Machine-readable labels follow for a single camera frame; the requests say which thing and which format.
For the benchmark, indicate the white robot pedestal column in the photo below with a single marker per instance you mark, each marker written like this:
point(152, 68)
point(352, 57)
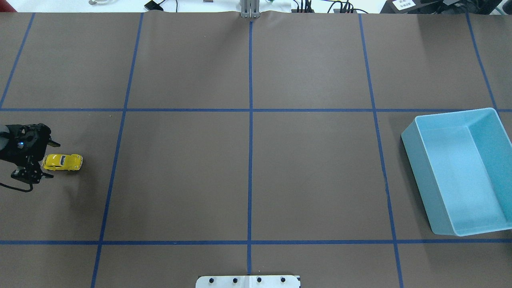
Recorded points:
point(249, 281)

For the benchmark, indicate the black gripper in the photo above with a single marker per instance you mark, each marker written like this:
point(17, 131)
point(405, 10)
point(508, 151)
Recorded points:
point(15, 156)

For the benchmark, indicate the aluminium frame post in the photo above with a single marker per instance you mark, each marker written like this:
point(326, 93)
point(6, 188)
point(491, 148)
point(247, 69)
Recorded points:
point(250, 8)

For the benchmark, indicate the yellow beetle toy car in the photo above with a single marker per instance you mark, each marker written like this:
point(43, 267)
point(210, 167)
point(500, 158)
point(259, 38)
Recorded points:
point(63, 162)

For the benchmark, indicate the light blue plastic bin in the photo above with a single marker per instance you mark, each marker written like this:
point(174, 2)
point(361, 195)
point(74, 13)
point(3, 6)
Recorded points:
point(461, 162)

